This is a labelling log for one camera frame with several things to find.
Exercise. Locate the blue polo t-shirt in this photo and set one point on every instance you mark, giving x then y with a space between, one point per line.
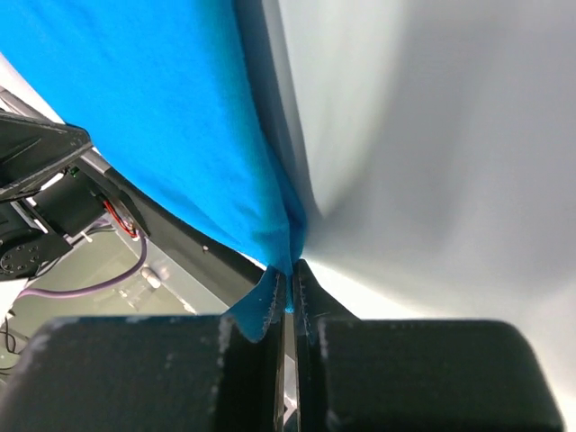
164 90

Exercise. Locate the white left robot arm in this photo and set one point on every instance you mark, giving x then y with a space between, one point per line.
47 201

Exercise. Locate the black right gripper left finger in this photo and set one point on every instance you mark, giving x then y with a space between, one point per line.
155 373

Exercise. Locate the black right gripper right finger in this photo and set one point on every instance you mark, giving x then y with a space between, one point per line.
412 374

